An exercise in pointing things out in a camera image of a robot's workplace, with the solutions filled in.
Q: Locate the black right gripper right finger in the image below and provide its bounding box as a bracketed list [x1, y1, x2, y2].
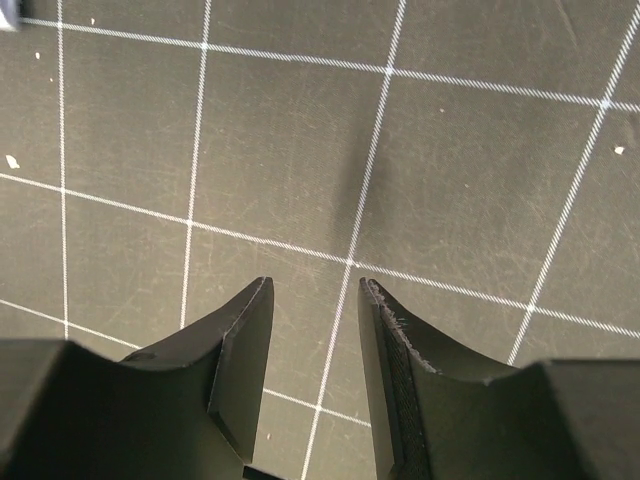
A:
[358, 278, 639, 479]

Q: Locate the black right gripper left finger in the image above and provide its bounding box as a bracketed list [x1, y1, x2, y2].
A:
[1, 277, 274, 479]

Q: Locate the light blue bear towel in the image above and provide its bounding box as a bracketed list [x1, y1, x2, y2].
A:
[0, 0, 21, 32]

